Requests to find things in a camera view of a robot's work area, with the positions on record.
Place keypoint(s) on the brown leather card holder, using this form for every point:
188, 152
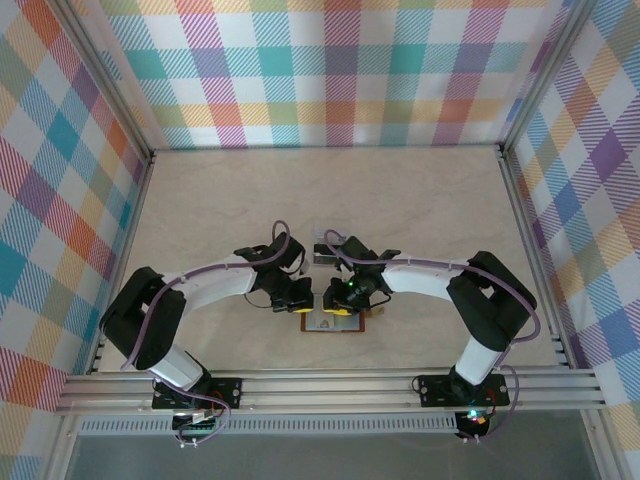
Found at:
302, 325

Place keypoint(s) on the grey-green card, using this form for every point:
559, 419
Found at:
348, 324

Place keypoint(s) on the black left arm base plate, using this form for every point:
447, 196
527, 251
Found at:
227, 392

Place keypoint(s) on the translucent card with dark stripe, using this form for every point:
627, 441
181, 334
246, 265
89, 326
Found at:
325, 259

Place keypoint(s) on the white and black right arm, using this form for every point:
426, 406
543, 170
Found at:
420, 280

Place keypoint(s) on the aluminium frame post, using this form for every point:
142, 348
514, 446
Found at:
107, 82
545, 75

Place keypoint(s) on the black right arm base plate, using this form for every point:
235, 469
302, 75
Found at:
432, 390

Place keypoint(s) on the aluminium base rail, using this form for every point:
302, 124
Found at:
325, 392

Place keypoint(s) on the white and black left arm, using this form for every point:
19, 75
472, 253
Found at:
215, 287

